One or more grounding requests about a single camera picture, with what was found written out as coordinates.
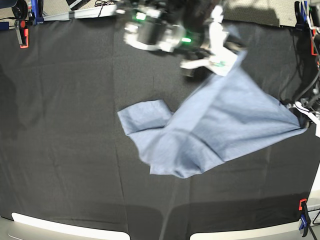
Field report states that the blue bar clamp left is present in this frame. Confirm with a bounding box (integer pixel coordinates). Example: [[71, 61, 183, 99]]
[[27, 0, 44, 25]]

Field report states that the black table cloth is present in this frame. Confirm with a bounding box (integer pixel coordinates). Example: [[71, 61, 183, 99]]
[[0, 17, 320, 240]]

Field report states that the orange clamp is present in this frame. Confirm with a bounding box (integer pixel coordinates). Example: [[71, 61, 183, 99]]
[[311, 30, 320, 56], [14, 20, 29, 49], [298, 198, 307, 211]]

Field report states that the orange clamp far right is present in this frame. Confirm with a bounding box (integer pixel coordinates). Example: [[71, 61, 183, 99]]
[[311, 30, 320, 56]]

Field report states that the orange clamp near right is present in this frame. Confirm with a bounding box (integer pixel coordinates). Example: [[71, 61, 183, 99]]
[[298, 198, 307, 211]]

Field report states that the blue bar clamp near right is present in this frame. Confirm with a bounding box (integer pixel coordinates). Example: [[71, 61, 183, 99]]
[[299, 203, 311, 238]]

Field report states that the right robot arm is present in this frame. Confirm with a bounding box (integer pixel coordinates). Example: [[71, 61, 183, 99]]
[[114, 0, 246, 77]]

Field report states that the orange clamp far left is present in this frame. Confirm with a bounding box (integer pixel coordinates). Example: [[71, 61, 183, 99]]
[[14, 20, 29, 49]]

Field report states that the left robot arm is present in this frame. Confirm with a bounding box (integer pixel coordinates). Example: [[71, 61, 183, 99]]
[[278, 0, 320, 129]]

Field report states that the aluminium rail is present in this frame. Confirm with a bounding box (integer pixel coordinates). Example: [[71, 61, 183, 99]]
[[43, 4, 117, 22]]

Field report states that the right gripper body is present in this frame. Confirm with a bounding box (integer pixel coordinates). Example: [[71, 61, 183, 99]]
[[175, 23, 247, 60]]

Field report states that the blue bar clamp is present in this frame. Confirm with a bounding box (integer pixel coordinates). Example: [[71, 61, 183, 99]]
[[294, 0, 309, 32], [27, 0, 44, 25], [299, 203, 311, 238]]

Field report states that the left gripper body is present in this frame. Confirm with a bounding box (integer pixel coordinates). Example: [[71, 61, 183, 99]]
[[282, 94, 320, 119]]

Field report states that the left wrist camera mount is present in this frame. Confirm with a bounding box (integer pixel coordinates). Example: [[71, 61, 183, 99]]
[[287, 101, 320, 138]]

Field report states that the blue-grey t-shirt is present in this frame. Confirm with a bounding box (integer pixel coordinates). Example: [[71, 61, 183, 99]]
[[117, 50, 306, 179]]

